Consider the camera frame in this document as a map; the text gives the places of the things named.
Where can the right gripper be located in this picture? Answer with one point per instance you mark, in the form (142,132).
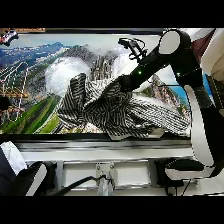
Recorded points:
(126,83)

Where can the black white striped shirt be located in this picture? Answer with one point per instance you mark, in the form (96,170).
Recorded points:
(113,110)

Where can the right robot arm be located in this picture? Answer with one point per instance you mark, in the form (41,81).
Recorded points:
(200,133)

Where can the heap of clothes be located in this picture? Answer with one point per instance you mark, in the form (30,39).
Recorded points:
(8,36)

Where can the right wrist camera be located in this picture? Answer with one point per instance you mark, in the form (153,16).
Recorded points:
(135,46)

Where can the silver frame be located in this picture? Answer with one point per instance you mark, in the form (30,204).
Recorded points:
(133,150)

